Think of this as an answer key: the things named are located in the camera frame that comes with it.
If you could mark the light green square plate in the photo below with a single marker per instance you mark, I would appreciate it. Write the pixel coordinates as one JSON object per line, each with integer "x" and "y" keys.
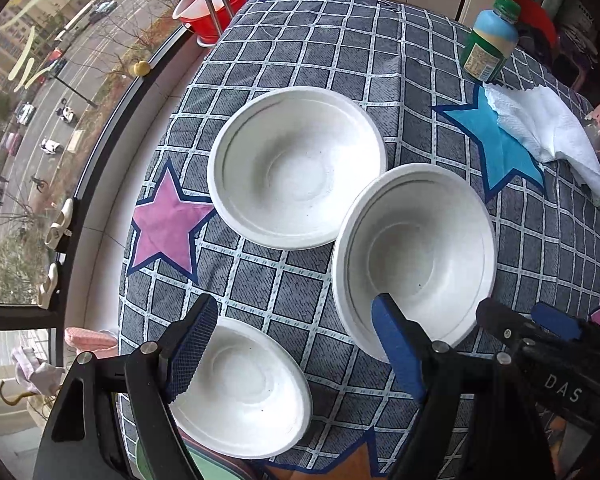
{"x": 215, "y": 466}

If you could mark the white rag on hook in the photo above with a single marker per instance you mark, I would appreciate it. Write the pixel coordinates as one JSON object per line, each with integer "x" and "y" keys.
{"x": 36, "y": 375}

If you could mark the white paper bowl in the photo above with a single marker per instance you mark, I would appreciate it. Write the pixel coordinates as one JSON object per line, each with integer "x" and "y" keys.
{"x": 285, "y": 169}
{"x": 421, "y": 234}
{"x": 248, "y": 398}

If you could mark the pink slipper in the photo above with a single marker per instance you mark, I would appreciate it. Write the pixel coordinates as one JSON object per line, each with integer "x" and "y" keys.
{"x": 81, "y": 339}

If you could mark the white cloth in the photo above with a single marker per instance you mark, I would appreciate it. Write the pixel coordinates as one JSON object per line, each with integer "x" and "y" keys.
{"x": 541, "y": 121}

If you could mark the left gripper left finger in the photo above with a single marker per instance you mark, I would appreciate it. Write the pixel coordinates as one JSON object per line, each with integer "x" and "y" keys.
{"x": 82, "y": 438}

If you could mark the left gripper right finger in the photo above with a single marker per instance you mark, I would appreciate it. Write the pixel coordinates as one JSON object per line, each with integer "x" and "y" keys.
{"x": 435, "y": 375}

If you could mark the green capped bottle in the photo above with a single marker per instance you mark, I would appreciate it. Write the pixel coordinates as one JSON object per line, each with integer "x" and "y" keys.
{"x": 491, "y": 41}

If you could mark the yellow ball knob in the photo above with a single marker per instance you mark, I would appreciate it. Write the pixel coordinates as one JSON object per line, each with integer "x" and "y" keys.
{"x": 141, "y": 69}

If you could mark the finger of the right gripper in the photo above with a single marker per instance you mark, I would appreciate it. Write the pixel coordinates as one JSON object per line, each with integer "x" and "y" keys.
{"x": 556, "y": 322}

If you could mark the black window frame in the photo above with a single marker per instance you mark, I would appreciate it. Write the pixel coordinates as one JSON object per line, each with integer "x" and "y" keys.
{"x": 97, "y": 189}

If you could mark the yellow hook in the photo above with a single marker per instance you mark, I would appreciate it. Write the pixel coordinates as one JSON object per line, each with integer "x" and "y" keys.
{"x": 15, "y": 400}

